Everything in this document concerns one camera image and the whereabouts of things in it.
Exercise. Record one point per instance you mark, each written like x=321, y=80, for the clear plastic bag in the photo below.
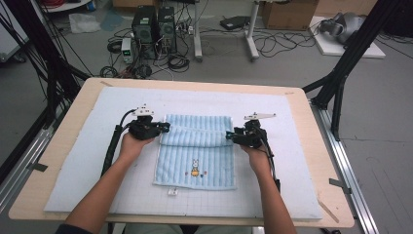
x=84, y=23

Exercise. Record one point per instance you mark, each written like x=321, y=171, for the thin wooden stick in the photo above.
x=328, y=208

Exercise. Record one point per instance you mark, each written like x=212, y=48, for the grey headset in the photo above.
x=345, y=27

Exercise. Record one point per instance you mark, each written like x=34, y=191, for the large cardboard box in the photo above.
x=289, y=14

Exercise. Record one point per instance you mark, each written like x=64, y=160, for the wide black computer tower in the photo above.
x=144, y=31

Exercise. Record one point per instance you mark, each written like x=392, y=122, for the white desk leg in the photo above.
x=251, y=32
x=197, y=32

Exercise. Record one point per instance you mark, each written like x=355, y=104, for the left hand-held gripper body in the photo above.
x=144, y=128

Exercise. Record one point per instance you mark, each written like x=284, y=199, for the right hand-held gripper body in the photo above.
x=253, y=136

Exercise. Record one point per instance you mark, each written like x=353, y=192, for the round white table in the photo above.
x=69, y=6

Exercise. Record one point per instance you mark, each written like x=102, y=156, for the white floor board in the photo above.
x=331, y=48

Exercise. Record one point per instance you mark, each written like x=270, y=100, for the person's right hand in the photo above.
x=259, y=161

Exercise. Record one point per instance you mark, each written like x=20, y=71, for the white power supply unit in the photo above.
x=127, y=50

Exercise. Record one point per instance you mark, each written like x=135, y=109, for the narrow black computer tower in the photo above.
x=167, y=29

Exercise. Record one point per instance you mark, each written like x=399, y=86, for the white cabinet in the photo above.
x=8, y=39

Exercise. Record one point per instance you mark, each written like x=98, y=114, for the black tape piece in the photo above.
x=339, y=185
x=39, y=167

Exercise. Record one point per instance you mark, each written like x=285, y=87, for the person's left hand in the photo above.
x=131, y=149

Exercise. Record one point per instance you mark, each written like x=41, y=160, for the aluminium rail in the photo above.
x=26, y=162
x=347, y=162

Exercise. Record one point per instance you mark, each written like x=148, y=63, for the flat black device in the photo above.
x=234, y=22

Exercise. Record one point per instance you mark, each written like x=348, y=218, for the white grid foam mat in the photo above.
x=81, y=146

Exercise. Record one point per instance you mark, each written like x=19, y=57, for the blue striped towel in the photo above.
x=195, y=156

